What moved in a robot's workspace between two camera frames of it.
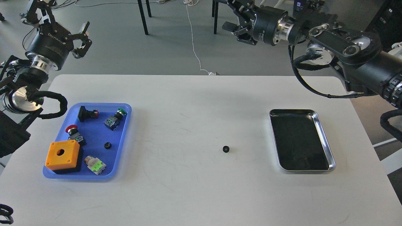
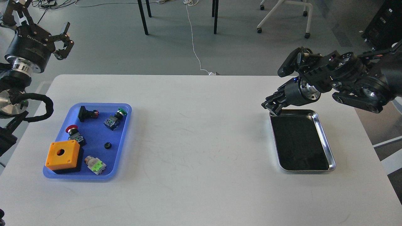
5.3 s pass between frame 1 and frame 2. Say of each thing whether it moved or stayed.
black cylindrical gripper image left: moved
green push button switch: stayed
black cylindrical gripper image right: moved
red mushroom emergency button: stayed
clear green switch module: stayed
